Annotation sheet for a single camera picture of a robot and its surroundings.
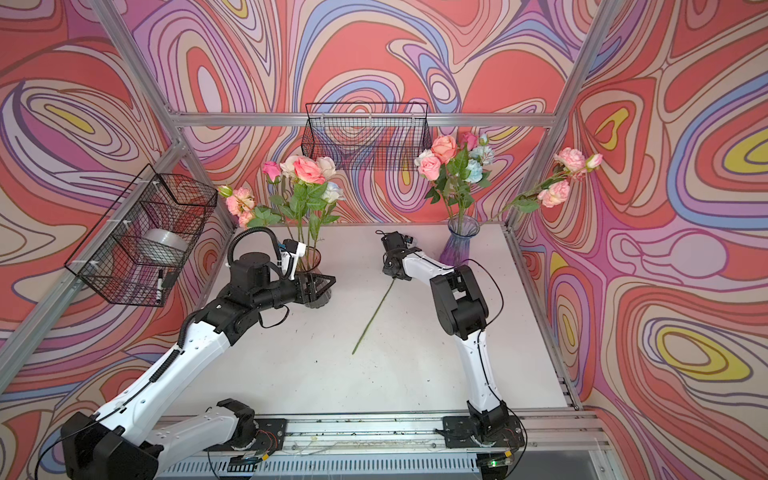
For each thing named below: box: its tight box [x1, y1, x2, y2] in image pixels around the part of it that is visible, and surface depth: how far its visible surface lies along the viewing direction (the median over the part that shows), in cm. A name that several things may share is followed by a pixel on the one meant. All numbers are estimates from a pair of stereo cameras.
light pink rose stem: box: [417, 155, 457, 229], surface depth 76 cm
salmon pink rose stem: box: [431, 135, 457, 229], surface depth 78 cm
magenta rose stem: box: [263, 161, 294, 243], surface depth 78 cm
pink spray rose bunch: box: [218, 186, 255, 229], surface depth 73 cm
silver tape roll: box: [143, 228, 189, 252], surface depth 75 cm
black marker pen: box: [156, 269, 163, 303], surface depth 74 cm
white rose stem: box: [314, 157, 337, 247], surface depth 80 cm
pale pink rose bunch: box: [482, 147, 603, 226], surface depth 69 cm
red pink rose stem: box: [290, 156, 327, 252], surface depth 75 cm
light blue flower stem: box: [461, 134, 494, 211], surface depth 84 cm
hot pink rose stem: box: [462, 133, 479, 151], surface depth 86 cm
